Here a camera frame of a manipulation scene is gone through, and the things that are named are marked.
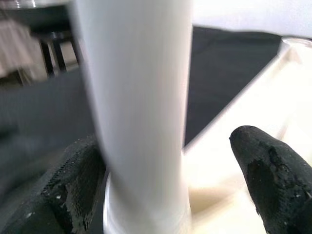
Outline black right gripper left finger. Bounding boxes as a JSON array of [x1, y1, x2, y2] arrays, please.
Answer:
[[0, 136, 107, 234]]

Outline black tablecloth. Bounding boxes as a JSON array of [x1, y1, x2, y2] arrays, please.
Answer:
[[0, 24, 283, 234]]

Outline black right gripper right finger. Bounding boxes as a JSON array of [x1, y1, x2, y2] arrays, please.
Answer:
[[230, 125, 312, 234]]

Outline white plastic table leg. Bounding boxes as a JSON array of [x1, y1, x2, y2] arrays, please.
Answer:
[[69, 0, 194, 234]]

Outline black round stool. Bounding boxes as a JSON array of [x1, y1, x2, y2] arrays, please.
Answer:
[[29, 31, 81, 76]]

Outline white plastic table top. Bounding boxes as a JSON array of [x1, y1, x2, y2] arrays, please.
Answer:
[[102, 36, 312, 234]]

